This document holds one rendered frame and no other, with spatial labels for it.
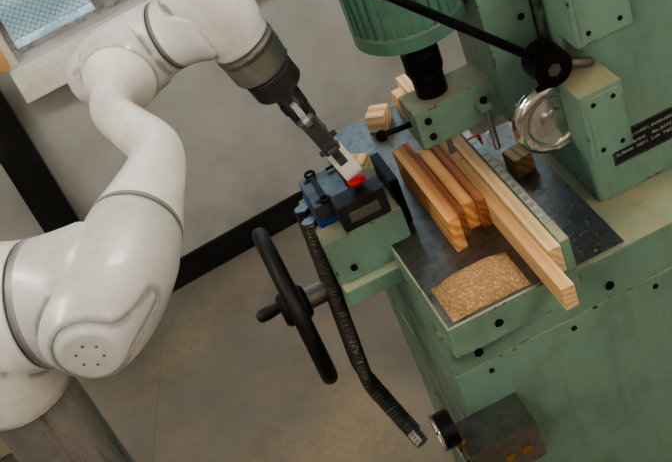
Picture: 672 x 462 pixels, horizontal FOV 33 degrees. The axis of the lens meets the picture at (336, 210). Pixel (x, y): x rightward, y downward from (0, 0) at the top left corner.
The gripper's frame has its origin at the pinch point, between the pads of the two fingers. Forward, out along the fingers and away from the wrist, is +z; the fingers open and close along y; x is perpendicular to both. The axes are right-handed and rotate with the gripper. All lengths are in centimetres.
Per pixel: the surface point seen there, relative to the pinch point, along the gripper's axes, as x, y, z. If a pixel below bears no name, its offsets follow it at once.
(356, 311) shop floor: 29, 89, 103
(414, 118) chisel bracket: -12.6, 1.4, 3.5
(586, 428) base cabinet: -3, -17, 64
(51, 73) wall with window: 49, 130, 12
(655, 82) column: -45, -6, 21
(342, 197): 3.6, -1.2, 4.9
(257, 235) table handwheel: 18.9, 7.9, 6.8
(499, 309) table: -4.8, -26.5, 19.3
